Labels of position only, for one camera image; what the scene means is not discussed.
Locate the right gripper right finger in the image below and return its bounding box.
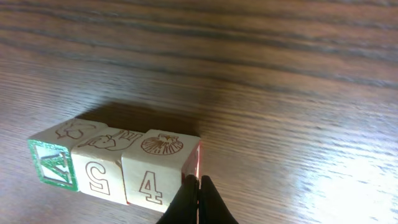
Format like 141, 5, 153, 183
198, 175, 238, 224

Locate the wooden block number 4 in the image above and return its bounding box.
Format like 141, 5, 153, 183
121, 129, 201, 213

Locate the blue sided wooden block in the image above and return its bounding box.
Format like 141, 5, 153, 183
72, 127, 144, 205

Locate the green V block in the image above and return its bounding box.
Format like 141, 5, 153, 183
27, 118, 108, 192

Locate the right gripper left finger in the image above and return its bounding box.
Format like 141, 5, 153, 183
157, 175, 199, 224

